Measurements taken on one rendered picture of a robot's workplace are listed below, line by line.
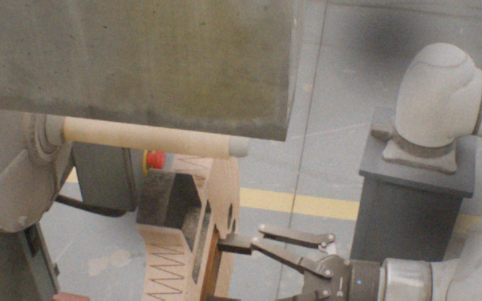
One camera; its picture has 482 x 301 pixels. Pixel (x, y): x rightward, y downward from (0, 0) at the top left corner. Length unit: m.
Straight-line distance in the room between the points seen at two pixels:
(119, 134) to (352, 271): 0.31
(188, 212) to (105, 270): 1.54
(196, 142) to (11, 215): 0.22
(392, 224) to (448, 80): 0.41
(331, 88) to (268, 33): 2.63
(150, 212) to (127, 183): 0.42
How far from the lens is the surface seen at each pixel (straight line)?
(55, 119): 0.67
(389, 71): 3.21
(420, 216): 1.56
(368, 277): 0.74
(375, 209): 1.56
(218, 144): 0.62
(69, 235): 2.32
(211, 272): 0.76
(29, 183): 0.69
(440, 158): 1.51
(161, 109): 0.43
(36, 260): 1.18
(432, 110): 1.41
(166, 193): 0.59
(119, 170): 0.98
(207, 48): 0.39
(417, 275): 0.74
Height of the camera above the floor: 1.65
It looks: 39 degrees down
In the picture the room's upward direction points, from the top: straight up
